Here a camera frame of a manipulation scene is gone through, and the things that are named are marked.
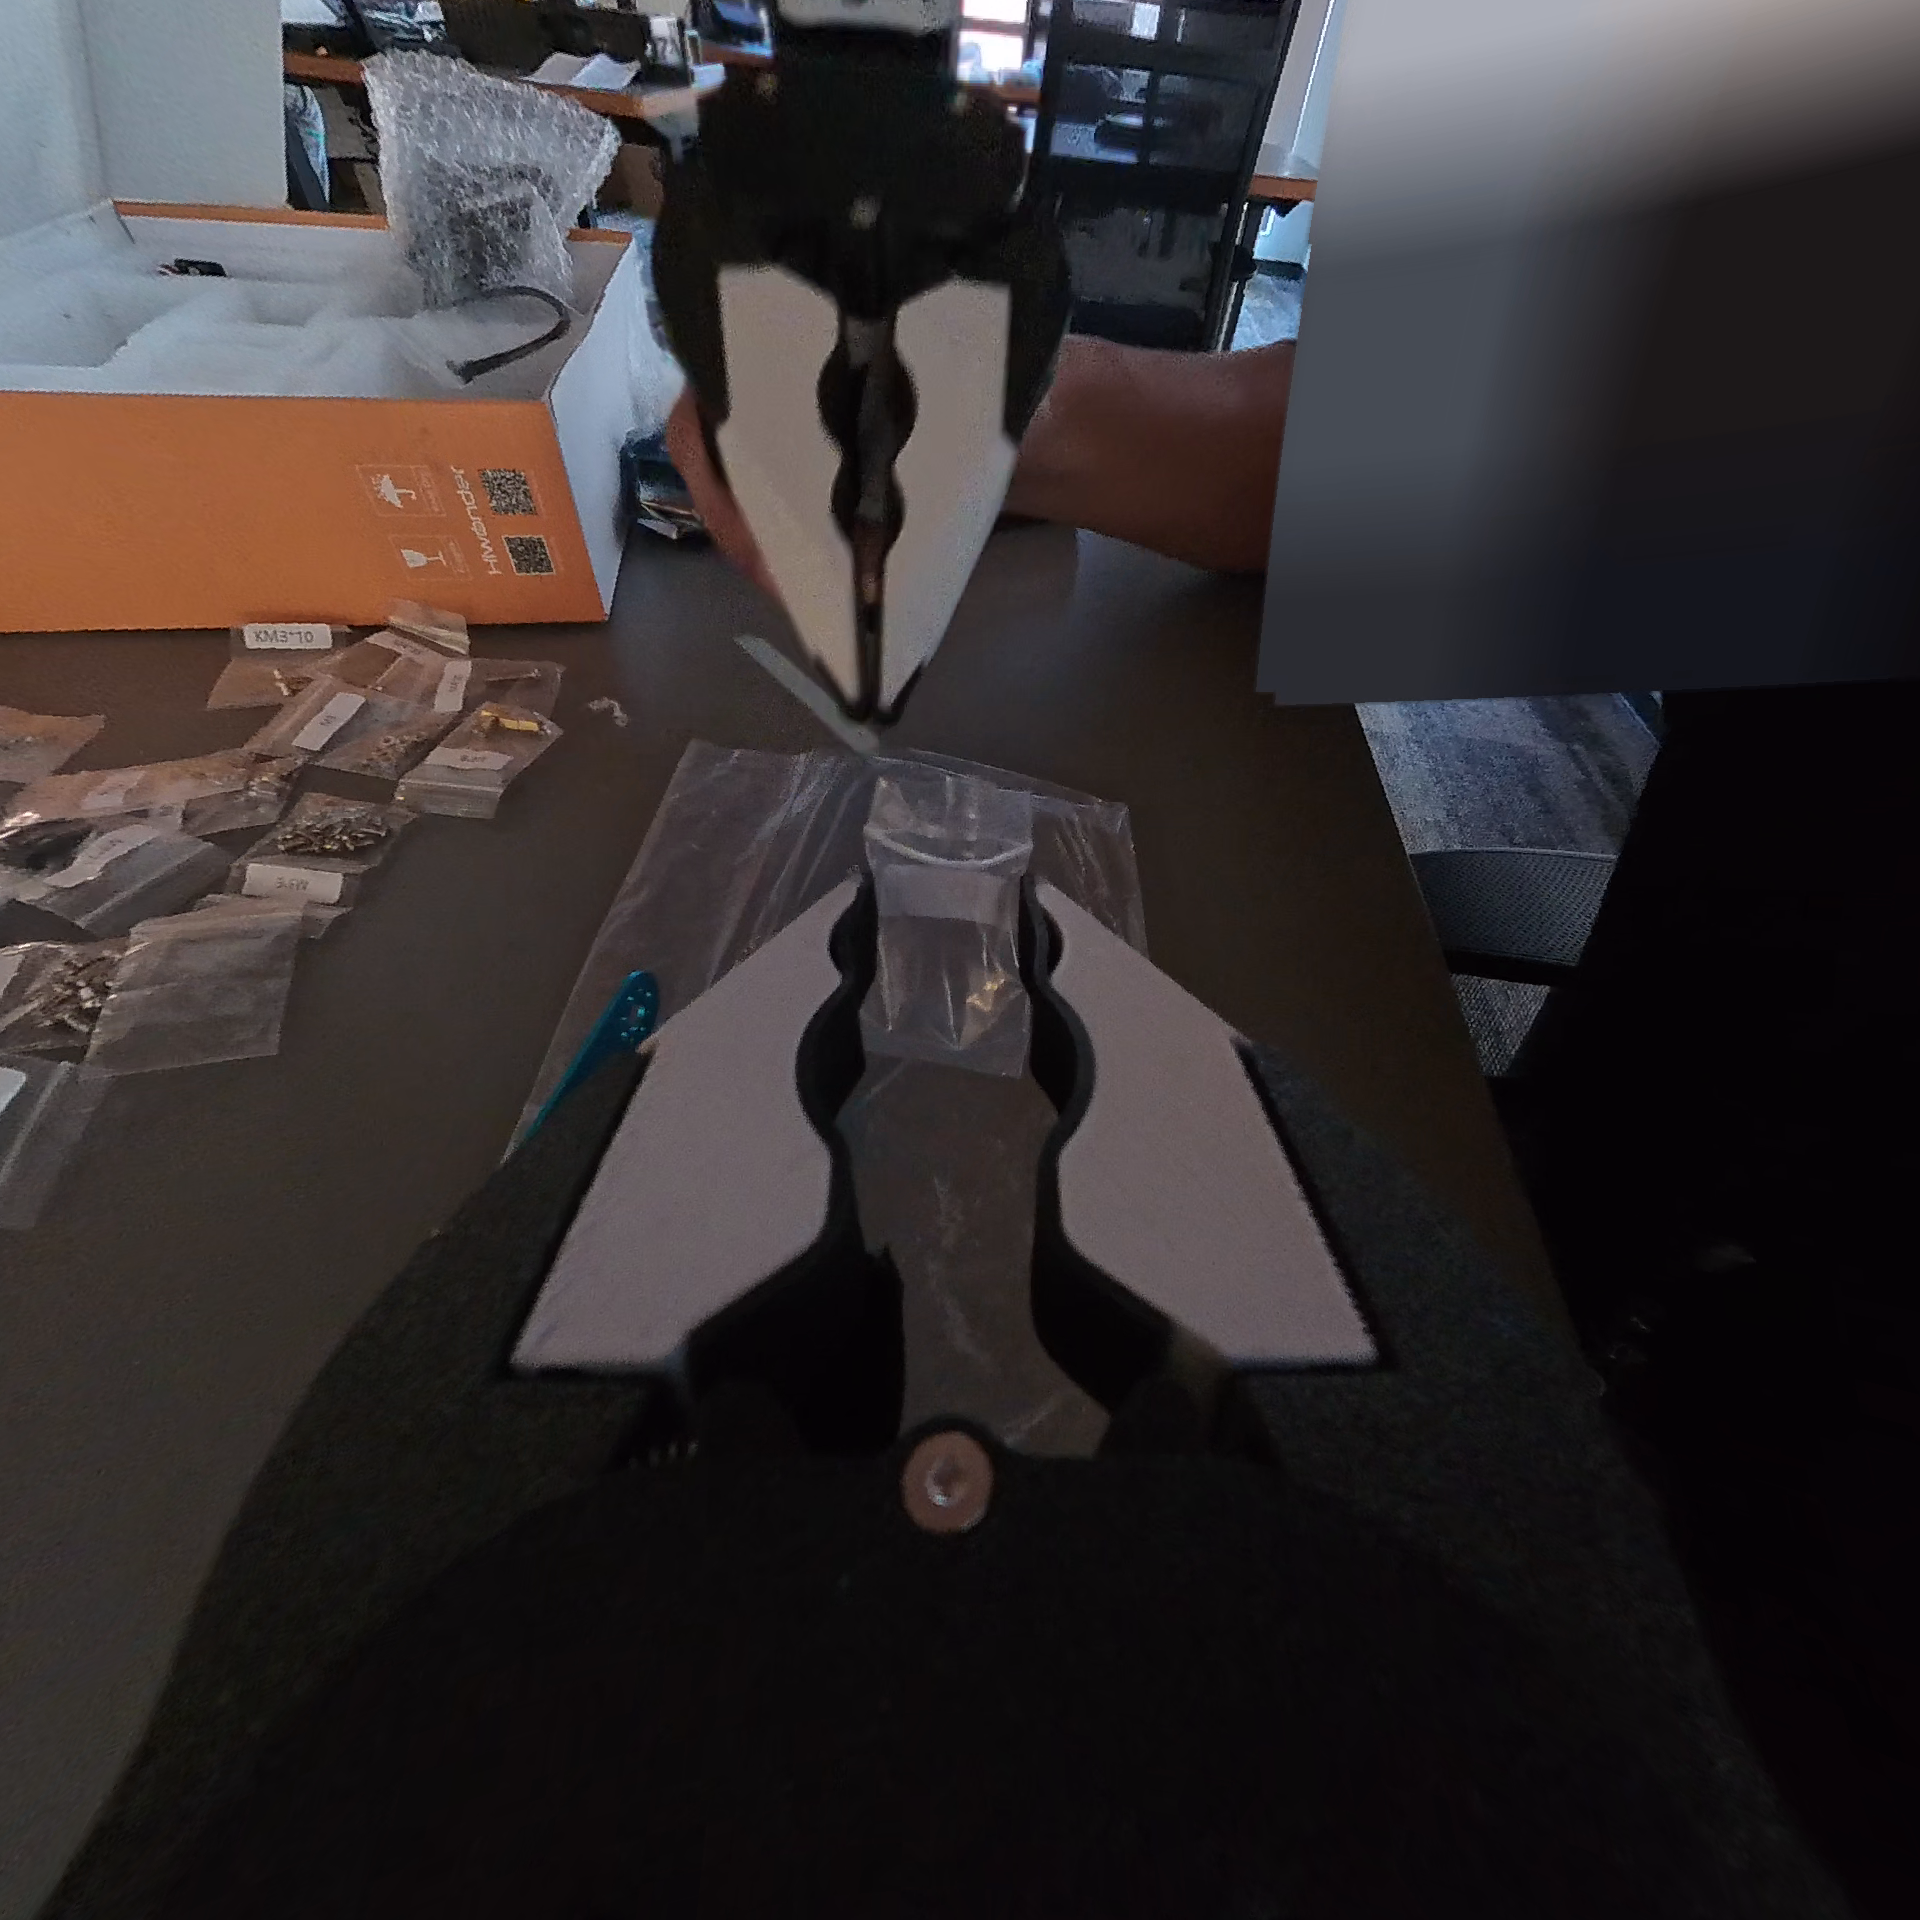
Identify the dark grey desk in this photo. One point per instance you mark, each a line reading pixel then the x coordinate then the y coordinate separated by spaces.
pixel 300 1275

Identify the bag of blue parts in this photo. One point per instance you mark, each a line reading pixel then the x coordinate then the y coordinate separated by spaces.
pixel 669 497

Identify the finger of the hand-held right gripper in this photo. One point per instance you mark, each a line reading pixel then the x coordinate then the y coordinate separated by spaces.
pixel 774 449
pixel 959 449

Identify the orange cardboard box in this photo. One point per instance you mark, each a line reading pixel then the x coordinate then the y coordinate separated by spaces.
pixel 224 512

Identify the pile of small hardware bags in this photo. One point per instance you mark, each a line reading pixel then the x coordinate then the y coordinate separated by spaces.
pixel 193 976

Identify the grey mesh chair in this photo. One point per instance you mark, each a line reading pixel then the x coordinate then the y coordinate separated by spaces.
pixel 1515 900

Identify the bubble wrap bundle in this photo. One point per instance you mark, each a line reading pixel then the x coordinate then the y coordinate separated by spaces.
pixel 481 167

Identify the teal metal U bracket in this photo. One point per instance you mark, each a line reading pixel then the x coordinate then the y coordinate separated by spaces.
pixel 609 1042

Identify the black mesh office chair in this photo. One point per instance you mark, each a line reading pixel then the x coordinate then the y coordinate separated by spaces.
pixel 1154 119

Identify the small clear zip bag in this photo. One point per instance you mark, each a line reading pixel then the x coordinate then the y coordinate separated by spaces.
pixel 944 931

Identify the large clear plastic bag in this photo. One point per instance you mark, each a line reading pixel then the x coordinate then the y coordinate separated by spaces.
pixel 750 842

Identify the person's right hand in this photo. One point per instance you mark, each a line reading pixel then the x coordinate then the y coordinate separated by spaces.
pixel 719 488

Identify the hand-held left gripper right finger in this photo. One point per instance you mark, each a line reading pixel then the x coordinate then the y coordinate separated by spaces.
pixel 1198 1200

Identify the person's right forearm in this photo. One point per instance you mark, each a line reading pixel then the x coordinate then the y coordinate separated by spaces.
pixel 1154 449

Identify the white foam box insert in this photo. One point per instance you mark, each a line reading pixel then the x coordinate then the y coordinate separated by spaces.
pixel 224 330

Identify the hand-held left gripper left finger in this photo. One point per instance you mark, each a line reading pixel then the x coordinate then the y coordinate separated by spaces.
pixel 676 1200

